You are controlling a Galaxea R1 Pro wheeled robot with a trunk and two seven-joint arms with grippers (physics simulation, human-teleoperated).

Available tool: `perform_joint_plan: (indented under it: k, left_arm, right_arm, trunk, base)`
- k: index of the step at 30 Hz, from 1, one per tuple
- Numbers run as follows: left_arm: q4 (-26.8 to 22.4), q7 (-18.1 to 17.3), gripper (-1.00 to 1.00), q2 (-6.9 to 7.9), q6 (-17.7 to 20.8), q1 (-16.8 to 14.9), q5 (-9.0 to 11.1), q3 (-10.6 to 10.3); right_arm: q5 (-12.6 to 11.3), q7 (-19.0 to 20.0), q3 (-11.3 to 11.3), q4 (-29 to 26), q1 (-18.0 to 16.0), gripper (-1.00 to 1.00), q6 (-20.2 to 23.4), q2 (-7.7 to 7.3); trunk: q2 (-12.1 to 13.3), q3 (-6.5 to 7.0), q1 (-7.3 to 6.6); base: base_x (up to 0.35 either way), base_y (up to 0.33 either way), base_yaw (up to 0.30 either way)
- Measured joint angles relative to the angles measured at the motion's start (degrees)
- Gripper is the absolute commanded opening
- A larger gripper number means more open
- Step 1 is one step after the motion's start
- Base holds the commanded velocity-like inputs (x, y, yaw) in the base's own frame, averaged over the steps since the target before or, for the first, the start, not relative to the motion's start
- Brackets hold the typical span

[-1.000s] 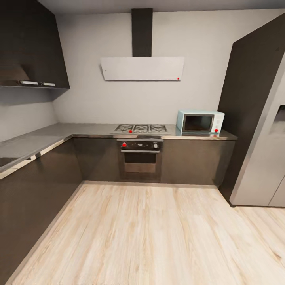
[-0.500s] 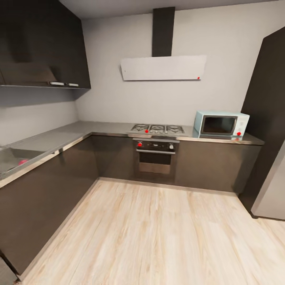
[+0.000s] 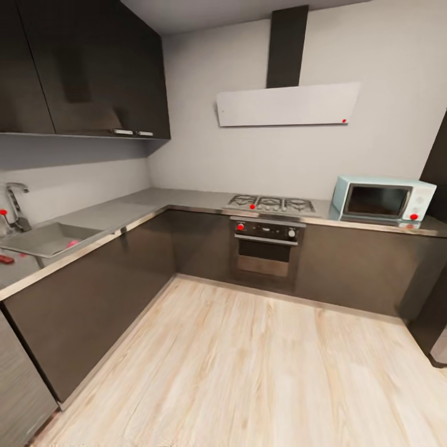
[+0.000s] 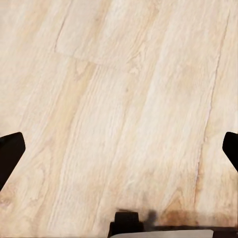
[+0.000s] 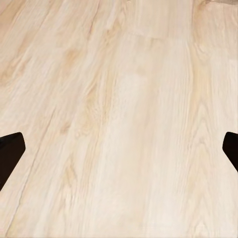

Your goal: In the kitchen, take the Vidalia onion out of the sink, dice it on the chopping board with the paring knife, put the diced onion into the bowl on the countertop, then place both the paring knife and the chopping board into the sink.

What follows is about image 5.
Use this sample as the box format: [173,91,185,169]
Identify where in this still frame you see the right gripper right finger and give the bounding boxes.
[222,132,238,172]

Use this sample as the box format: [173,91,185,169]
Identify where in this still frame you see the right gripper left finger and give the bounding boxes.
[0,132,26,191]

